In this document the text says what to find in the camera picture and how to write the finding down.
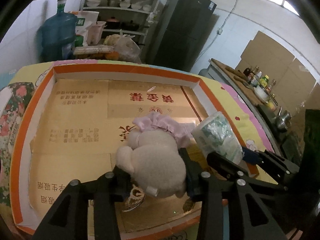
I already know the white bowl on counter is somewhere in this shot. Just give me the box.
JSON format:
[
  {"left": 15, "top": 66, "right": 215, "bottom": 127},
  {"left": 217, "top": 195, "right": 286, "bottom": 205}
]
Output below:
[{"left": 253, "top": 86, "right": 269, "bottom": 102}]

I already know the grey metal shelf rack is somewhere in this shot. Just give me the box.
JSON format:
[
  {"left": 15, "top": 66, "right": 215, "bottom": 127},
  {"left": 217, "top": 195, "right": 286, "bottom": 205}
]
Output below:
[{"left": 81, "top": 0, "right": 161, "bottom": 50}]

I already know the yellow green condiment bottle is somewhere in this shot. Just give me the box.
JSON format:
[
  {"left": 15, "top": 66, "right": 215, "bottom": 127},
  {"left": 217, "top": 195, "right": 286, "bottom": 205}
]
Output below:
[{"left": 259, "top": 75, "right": 269, "bottom": 88}]

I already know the white plush toy pink dress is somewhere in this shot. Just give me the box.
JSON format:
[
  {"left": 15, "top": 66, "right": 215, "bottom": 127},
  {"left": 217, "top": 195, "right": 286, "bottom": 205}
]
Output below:
[{"left": 116, "top": 112, "right": 190, "bottom": 198}]

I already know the cardboard wall panel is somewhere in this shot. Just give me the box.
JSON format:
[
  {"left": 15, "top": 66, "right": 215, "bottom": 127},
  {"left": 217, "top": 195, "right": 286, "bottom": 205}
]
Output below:
[{"left": 236, "top": 31, "right": 319, "bottom": 115}]

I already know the blue water jug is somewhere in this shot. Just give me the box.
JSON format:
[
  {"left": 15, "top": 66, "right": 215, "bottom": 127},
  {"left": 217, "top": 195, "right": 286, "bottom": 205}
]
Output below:
[{"left": 40, "top": 0, "right": 78, "bottom": 62}]

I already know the floral tissue box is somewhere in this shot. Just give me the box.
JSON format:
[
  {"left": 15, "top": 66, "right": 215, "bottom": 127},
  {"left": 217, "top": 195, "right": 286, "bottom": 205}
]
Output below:
[{"left": 0, "top": 82, "right": 35, "bottom": 206}]

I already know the green white tissue pack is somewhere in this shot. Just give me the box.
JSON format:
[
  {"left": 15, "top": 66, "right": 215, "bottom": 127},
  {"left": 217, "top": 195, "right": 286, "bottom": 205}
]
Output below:
[{"left": 191, "top": 112, "right": 243, "bottom": 165}]

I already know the white sack beside jug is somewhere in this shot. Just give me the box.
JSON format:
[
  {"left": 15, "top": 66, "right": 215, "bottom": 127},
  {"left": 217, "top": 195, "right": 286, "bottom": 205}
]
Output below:
[{"left": 73, "top": 10, "right": 99, "bottom": 47}]

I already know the steel kettle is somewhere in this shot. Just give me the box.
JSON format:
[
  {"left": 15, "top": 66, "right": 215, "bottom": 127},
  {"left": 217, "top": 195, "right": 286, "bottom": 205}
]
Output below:
[{"left": 274, "top": 107, "right": 292, "bottom": 131}]

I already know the orange rimmed cardboard tray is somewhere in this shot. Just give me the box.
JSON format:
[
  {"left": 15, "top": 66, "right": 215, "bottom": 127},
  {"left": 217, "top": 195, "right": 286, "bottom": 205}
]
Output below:
[{"left": 9, "top": 63, "right": 259, "bottom": 240}]

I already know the kitchen counter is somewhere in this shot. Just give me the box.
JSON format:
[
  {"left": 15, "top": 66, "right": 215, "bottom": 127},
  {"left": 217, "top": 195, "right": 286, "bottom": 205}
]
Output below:
[{"left": 206, "top": 59, "right": 303, "bottom": 165}]

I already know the black refrigerator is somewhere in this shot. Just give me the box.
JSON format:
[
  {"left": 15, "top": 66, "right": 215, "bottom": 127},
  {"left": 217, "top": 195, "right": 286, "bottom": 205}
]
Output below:
[{"left": 149, "top": 0, "right": 216, "bottom": 72}]

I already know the white plastic bag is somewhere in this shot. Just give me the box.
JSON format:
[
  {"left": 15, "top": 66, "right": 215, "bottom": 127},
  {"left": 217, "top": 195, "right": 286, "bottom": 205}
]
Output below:
[{"left": 103, "top": 34, "right": 141, "bottom": 64}]

